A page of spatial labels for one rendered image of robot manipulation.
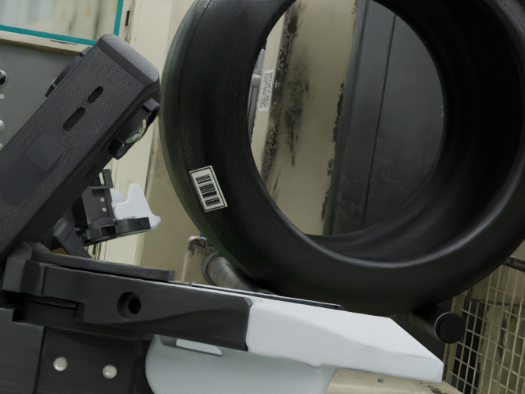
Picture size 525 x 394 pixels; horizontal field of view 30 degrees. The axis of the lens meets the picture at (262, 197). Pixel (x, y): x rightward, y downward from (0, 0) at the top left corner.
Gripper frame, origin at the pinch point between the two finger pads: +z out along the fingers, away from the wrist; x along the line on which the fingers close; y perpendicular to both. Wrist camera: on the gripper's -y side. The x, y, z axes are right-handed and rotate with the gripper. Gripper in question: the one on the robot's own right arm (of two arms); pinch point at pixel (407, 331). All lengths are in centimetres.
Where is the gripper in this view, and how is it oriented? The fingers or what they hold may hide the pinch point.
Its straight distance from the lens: 35.8
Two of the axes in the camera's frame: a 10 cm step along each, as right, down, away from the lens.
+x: 0.3, -0.8, -10.0
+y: -1.5, 9.9, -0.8
